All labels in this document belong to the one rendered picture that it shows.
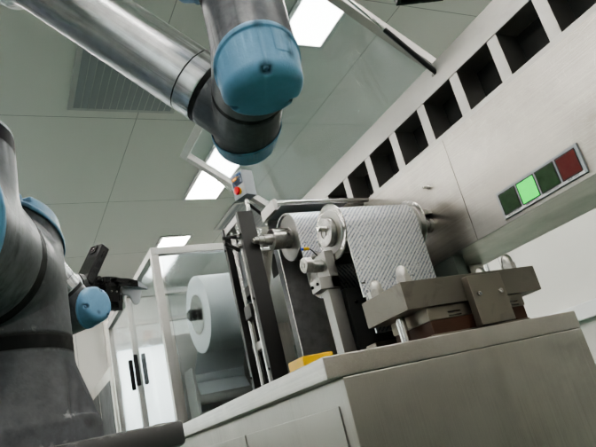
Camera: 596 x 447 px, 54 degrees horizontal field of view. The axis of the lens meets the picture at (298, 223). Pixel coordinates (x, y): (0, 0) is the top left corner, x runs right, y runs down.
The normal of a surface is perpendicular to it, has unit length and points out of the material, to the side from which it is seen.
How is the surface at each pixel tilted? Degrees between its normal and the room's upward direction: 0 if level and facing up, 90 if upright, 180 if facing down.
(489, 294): 90
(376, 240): 90
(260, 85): 179
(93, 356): 90
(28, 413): 72
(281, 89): 180
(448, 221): 90
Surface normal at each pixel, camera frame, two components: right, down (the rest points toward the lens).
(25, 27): 0.23, 0.92
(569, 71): -0.88, 0.05
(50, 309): 0.88, -0.33
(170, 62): -0.13, -0.01
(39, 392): 0.57, -0.65
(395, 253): 0.41, -0.40
